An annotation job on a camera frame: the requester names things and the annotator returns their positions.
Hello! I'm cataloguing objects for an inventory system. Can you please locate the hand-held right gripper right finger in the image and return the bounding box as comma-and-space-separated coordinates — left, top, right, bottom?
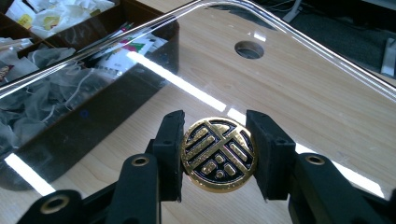
245, 109, 297, 202

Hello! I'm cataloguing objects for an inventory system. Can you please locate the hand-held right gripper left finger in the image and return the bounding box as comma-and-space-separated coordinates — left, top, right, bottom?
146, 109, 187, 203

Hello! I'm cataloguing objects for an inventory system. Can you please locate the dark brown compartment box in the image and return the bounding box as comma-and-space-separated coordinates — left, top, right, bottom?
0, 0, 181, 191

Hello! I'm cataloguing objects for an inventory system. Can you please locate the pile of red-print white packets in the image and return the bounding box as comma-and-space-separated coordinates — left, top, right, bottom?
92, 21, 164, 77

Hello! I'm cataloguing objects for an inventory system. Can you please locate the pile of mesh tea bags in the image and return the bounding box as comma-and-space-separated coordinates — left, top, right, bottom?
0, 38, 106, 158

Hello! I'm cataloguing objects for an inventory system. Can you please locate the white metal stand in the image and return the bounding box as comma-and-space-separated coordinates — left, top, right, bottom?
281, 0, 304, 23

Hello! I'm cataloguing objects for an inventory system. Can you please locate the grey metal pole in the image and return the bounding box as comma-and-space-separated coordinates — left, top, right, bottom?
380, 36, 396, 79

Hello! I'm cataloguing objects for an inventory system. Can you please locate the pile of yellow-label white packets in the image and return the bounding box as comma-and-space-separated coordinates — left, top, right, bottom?
4, 0, 117, 40

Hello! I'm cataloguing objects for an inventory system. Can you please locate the round table cable hole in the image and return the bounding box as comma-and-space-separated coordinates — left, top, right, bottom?
233, 40, 265, 61

